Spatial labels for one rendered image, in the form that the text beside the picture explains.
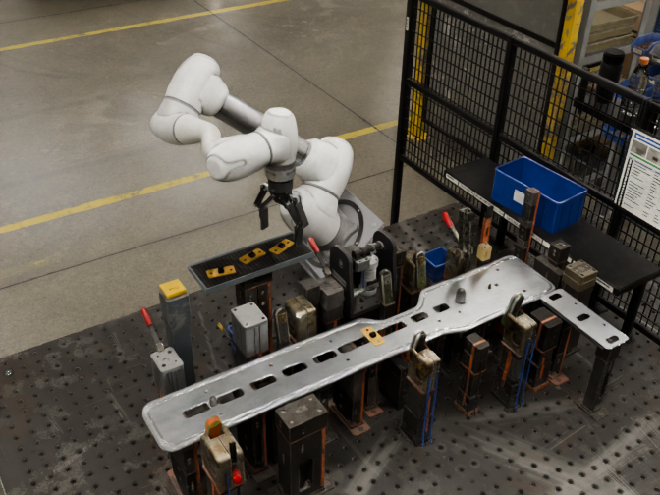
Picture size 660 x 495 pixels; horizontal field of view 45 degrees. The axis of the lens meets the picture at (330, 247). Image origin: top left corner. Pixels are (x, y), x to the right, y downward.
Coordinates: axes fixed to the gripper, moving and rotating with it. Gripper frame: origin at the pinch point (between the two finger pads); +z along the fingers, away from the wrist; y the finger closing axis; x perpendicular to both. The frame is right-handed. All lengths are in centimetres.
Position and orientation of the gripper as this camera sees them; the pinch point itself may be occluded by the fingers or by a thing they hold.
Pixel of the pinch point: (281, 233)
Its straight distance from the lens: 246.4
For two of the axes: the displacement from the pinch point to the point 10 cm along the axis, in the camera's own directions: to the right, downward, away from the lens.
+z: -0.2, 8.1, 5.8
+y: 7.9, 3.7, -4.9
